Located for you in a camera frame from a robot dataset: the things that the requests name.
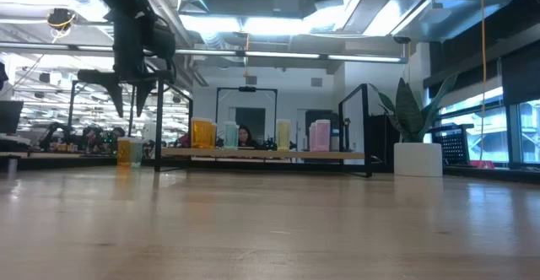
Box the yellow hanging cord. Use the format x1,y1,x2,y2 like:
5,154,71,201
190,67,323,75
479,0,488,163

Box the black window blind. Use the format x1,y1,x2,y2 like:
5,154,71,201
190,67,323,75
501,51,540,106

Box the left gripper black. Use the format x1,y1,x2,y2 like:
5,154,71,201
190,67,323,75
77,12,176,119

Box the distant black robot equipment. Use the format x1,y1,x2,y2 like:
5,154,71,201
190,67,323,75
37,121,127,154

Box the green plant in white pot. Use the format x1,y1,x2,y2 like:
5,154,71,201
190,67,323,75
369,72,461,178

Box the grey rectangular ceiling duct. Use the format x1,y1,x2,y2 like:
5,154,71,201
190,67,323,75
343,0,518,43

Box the distant black gantry frame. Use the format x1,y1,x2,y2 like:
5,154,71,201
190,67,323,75
215,86,278,150
65,78,137,153

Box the black cabinet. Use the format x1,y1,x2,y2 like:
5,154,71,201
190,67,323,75
364,114,400,174

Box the grey ceiling box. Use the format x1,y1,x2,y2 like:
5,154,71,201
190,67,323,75
273,0,303,16

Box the black monitor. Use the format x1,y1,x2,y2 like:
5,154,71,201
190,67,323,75
0,100,24,135

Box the black aluminium table frame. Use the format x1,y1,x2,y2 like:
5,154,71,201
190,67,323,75
442,164,540,185

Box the black perforated metal panel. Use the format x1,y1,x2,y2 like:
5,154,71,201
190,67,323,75
429,123,476,166

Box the black door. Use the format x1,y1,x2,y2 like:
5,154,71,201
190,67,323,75
304,110,339,151
235,106,267,143

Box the black ceiling device yellow cable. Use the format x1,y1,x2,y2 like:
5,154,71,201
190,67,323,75
45,6,78,45

